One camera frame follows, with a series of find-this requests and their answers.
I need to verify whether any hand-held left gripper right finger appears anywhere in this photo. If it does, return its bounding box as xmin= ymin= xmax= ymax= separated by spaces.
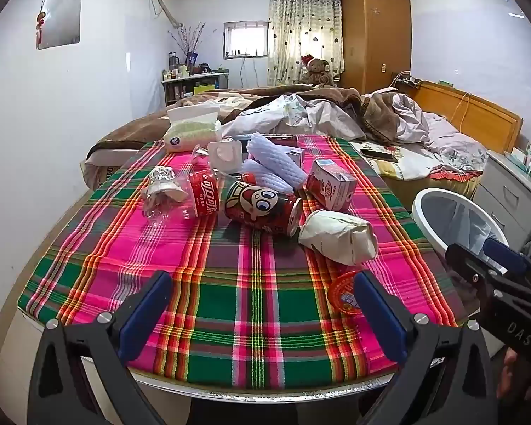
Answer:
xmin=353 ymin=270 xmax=501 ymax=425

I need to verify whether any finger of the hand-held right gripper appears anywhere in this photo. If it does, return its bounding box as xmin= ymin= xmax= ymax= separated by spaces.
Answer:
xmin=445 ymin=243 xmax=509 ymax=302
xmin=483 ymin=237 xmax=531 ymax=284

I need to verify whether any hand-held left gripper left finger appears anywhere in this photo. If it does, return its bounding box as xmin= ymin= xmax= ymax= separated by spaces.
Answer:
xmin=27 ymin=270 xmax=191 ymax=425

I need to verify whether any white trash bin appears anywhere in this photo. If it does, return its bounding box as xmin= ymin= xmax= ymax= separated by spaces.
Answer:
xmin=411 ymin=187 xmax=512 ymax=275

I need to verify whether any person's right hand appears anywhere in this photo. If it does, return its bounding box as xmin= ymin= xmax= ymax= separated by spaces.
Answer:
xmin=496 ymin=347 xmax=531 ymax=401

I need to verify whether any red round cup lid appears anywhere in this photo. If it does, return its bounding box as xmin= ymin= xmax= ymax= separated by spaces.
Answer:
xmin=327 ymin=271 xmax=364 ymax=316

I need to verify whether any grey bedside cabinet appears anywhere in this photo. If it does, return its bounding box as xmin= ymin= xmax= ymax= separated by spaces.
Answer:
xmin=471 ymin=151 xmax=531 ymax=249

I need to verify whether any crumpled white paper bag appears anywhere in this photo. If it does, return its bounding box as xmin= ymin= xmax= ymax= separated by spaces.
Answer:
xmin=298 ymin=209 xmax=379 ymax=266

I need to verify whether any plaid tablecloth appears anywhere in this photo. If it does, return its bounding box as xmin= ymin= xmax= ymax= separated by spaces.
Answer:
xmin=18 ymin=135 xmax=467 ymax=390

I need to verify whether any floral bedsheet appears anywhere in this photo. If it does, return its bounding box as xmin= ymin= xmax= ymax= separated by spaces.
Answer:
xmin=349 ymin=139 xmax=487 ymax=200

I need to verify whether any pink floral pillow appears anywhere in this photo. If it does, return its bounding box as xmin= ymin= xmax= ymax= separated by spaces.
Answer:
xmin=425 ymin=113 xmax=487 ymax=171

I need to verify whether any round table with metal rim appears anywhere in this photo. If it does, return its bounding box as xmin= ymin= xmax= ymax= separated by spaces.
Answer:
xmin=20 ymin=310 xmax=447 ymax=408

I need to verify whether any clear bottle with red label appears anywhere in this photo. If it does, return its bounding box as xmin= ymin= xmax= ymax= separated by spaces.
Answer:
xmin=142 ymin=169 xmax=231 ymax=224

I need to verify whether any black smartphone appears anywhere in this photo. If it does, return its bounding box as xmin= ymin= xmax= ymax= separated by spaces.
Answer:
xmin=360 ymin=148 xmax=399 ymax=162

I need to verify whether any red milk carton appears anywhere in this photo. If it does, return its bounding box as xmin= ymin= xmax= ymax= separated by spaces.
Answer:
xmin=304 ymin=158 xmax=358 ymax=212

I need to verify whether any wooden bed headboard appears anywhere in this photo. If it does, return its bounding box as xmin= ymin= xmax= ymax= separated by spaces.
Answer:
xmin=407 ymin=80 xmax=524 ymax=153

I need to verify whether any red cartoon drink can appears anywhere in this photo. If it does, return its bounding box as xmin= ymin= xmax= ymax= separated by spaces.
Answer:
xmin=221 ymin=179 xmax=304 ymax=237

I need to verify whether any white square plastic container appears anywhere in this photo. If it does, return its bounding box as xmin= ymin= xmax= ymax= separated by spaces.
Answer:
xmin=208 ymin=138 xmax=242 ymax=172

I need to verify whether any white foam fruit net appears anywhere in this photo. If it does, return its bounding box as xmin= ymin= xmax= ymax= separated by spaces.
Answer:
xmin=246 ymin=132 xmax=307 ymax=188
xmin=240 ymin=159 xmax=293 ymax=193

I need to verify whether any brown fleece blanket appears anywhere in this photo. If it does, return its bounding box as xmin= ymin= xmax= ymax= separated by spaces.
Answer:
xmin=86 ymin=85 xmax=421 ymax=160

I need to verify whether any white tissue pack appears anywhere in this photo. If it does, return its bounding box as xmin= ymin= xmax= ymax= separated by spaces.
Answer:
xmin=164 ymin=105 xmax=223 ymax=153

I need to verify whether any power strip with chargers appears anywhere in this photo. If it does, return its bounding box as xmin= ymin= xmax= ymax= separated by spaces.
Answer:
xmin=392 ymin=71 xmax=421 ymax=87

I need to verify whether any white floral quilt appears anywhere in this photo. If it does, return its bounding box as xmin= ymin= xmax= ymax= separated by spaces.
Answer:
xmin=223 ymin=93 xmax=430 ymax=142

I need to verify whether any red box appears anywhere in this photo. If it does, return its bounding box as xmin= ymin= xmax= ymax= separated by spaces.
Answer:
xmin=263 ymin=133 xmax=299 ymax=149

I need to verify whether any cluttered white shelf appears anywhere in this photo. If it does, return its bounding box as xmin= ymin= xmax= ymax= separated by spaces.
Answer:
xmin=161 ymin=71 xmax=228 ymax=102

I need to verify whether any brown teddy bear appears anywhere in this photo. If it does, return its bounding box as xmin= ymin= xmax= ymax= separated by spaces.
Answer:
xmin=297 ymin=54 xmax=335 ymax=87

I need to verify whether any wooden wardrobe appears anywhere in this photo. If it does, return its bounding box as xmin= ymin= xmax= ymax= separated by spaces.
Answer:
xmin=341 ymin=0 xmax=412 ymax=95

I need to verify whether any vase of dry branches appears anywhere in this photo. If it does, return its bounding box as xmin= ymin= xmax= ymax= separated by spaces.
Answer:
xmin=168 ymin=22 xmax=206 ymax=67

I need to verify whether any heart patterned curtain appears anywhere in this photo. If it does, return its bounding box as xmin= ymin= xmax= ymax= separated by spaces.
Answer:
xmin=268 ymin=0 xmax=343 ymax=86

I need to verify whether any small window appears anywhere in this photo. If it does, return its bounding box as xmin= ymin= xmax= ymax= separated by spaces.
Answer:
xmin=223 ymin=21 xmax=270 ymax=58

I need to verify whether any red hanging ornament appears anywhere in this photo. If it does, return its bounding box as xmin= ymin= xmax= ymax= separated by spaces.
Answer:
xmin=35 ymin=2 xmax=47 ymax=49

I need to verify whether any wrapped air conditioner pipe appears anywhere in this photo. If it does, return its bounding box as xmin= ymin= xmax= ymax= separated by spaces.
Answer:
xmin=146 ymin=0 xmax=182 ymax=27

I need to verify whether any silver wall poster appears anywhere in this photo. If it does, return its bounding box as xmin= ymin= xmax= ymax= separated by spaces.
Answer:
xmin=38 ymin=0 xmax=81 ymax=49

